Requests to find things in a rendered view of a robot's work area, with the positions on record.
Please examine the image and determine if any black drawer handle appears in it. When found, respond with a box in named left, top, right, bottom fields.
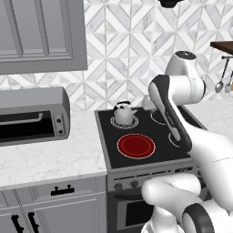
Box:
left=50, top=184, right=76, bottom=197

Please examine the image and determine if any grey base cupboard door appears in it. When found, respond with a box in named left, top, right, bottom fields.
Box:
left=23, top=192, right=101, bottom=233
left=0, top=205, right=25, bottom=233

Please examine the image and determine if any grey hanging ladle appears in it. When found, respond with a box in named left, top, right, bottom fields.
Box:
left=214, top=56, right=230, bottom=94

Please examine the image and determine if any grey drawer front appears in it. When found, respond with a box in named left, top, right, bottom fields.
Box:
left=31, top=177, right=98, bottom=201
left=0, top=186, right=33, bottom=208

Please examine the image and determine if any grey wall cupboard door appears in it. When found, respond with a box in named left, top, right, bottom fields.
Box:
left=0, top=0, right=88, bottom=76

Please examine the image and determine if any grey toaster oven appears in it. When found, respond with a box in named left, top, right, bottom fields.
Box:
left=0, top=86, right=72, bottom=147

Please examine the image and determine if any oven door with window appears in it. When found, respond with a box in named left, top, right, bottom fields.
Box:
left=114, top=189, right=157, bottom=233

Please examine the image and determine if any dark wooden shelf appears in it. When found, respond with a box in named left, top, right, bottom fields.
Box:
left=209, top=40, right=233, bottom=56

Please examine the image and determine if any dark oven door handle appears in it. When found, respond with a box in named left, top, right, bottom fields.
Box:
left=114, top=189, right=144, bottom=202

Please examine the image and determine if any dark grey stove knob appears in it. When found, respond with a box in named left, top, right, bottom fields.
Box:
left=129, top=179, right=140, bottom=189
left=114, top=181, right=124, bottom=192

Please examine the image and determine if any black stove with oven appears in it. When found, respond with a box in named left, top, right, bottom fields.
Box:
left=94, top=104, right=211, bottom=233

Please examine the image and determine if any grey toaster oven handle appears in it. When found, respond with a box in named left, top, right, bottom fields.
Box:
left=0, top=112, right=44, bottom=127

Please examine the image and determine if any large round stove burner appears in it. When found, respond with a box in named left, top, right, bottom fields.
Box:
left=116, top=133, right=157, bottom=160

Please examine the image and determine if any white kettle with black handle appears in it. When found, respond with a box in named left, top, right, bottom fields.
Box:
left=112, top=100, right=139, bottom=126

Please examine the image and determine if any black cupboard door handle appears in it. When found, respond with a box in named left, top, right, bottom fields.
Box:
left=11, top=214, right=25, bottom=233
left=27, top=211, right=41, bottom=233

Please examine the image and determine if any black range hood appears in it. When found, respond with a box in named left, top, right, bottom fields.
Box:
left=158, top=0, right=185, bottom=9

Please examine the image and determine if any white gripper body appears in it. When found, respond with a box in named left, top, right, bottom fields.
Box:
left=141, top=94, right=158, bottom=111

